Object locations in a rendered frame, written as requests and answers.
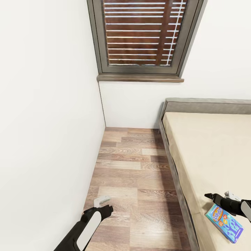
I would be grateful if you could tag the fixed window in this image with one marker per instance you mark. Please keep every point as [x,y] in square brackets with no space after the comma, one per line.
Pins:
[142,40]

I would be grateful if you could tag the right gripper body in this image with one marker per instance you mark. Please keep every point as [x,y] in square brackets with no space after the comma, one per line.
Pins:
[224,203]

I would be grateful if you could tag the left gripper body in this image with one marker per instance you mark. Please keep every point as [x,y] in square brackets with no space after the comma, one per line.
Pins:
[105,211]

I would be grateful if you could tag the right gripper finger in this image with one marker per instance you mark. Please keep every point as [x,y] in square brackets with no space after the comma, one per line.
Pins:
[209,195]

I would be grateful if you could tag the bed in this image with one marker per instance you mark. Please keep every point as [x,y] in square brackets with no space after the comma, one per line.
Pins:
[208,146]

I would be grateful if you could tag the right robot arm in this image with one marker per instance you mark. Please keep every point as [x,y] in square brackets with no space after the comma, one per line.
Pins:
[232,203]

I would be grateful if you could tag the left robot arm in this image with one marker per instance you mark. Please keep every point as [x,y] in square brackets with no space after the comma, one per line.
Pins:
[80,235]

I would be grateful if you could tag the board game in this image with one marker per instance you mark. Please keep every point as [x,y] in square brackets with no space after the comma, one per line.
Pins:
[225,223]

